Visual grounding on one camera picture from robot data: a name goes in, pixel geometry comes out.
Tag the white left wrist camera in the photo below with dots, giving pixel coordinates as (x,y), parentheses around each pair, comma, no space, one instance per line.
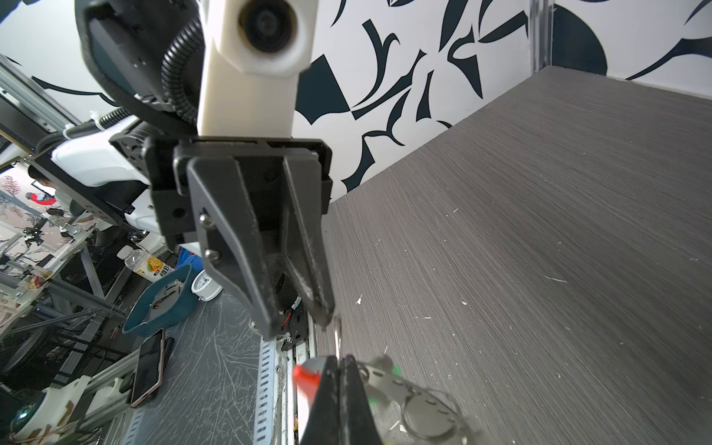
(254,54)

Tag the white slotted cable duct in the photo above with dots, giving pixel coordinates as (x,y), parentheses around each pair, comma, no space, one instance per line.
(265,402)

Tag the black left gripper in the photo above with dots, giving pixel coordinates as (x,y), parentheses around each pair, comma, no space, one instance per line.
(224,192)

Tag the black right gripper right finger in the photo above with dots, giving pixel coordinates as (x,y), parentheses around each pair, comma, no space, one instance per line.
(357,423)

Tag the silver metal keyring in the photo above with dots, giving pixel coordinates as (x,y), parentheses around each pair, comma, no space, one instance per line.
(337,335)

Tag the black smartphone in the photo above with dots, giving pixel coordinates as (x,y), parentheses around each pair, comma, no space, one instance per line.
(149,368)

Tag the white round clock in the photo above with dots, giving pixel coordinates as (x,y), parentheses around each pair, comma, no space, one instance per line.
(205,287)

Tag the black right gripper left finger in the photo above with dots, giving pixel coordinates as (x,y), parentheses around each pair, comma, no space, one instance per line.
(323,423)

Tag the plastic drink bottle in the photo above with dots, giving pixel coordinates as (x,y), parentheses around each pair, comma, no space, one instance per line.
(143,263)

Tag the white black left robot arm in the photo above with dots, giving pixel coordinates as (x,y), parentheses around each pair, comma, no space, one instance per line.
(147,56)

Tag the green plastic key tag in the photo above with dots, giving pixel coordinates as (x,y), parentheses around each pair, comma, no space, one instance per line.
(396,370)

